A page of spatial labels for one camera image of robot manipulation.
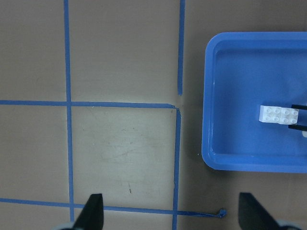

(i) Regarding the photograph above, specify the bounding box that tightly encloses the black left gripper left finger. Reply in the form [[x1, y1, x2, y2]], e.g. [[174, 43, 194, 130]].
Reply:
[[72, 194, 104, 230]]

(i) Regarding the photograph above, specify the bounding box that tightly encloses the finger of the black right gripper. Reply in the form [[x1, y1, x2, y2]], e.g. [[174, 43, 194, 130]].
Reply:
[[288, 125, 307, 137], [291, 104, 307, 108]]

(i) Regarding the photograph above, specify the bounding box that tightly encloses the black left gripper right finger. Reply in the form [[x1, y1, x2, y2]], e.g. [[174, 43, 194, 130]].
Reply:
[[238, 192, 297, 230]]

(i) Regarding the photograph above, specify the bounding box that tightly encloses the white block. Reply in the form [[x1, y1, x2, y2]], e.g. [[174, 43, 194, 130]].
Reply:
[[259, 105, 282, 124], [278, 107, 299, 125]]

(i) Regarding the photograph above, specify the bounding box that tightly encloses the blue plastic tray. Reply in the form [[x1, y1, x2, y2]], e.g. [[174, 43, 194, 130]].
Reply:
[[201, 32, 307, 173]]

